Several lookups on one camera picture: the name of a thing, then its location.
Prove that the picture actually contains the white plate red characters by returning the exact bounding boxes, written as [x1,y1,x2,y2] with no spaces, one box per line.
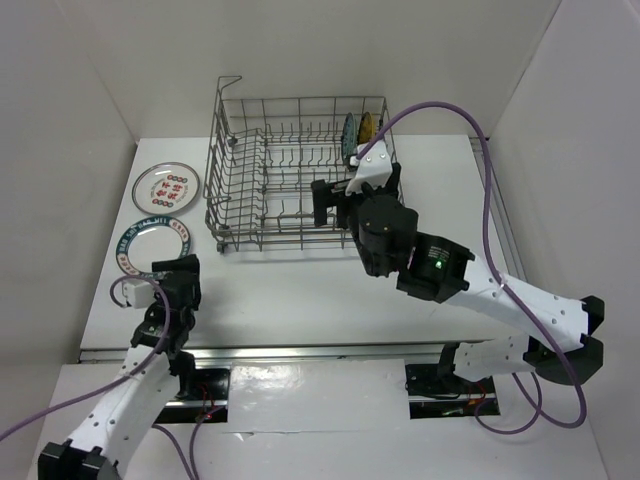
[131,162,201,215]

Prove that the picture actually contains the aluminium rail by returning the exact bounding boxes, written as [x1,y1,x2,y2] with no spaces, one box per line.
[469,137,528,281]
[79,338,501,362]

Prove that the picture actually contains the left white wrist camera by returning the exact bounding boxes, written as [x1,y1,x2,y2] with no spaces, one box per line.
[122,279,156,309]

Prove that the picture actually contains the purple cable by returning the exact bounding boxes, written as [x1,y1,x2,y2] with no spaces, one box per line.
[349,101,589,436]
[0,277,211,480]

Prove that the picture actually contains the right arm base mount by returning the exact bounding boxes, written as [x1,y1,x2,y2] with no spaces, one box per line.
[405,364,500,420]

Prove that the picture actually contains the aluminium front rail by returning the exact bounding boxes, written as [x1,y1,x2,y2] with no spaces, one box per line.
[79,338,501,362]

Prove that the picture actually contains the grey wire dish rack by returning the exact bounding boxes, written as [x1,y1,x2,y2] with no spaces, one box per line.
[202,75,390,254]

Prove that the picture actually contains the blue patterned small plate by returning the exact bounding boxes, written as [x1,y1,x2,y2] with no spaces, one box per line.
[340,113,357,169]

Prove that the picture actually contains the green rim lettered plate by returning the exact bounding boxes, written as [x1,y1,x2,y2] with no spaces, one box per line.
[115,215,192,279]

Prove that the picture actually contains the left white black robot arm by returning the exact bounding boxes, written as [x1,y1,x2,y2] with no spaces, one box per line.
[37,254,201,479]

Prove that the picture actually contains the aluminium right side rail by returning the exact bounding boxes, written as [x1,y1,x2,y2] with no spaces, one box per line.
[469,137,528,281]

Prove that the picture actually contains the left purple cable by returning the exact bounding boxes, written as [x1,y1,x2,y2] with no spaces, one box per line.
[0,277,211,480]

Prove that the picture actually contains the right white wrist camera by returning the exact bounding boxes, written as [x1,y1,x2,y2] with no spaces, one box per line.
[345,140,393,196]

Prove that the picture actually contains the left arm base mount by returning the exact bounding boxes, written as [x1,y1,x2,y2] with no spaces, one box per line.
[155,367,231,425]

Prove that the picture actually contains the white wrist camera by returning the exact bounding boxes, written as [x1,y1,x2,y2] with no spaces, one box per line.
[122,279,156,309]
[345,140,393,196]

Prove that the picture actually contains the yellow patterned small plate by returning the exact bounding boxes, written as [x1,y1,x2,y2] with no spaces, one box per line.
[357,112,376,145]

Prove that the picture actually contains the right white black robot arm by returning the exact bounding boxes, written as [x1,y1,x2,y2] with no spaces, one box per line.
[311,165,604,392]

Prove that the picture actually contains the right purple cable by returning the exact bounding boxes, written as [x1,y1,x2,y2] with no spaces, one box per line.
[349,101,589,436]

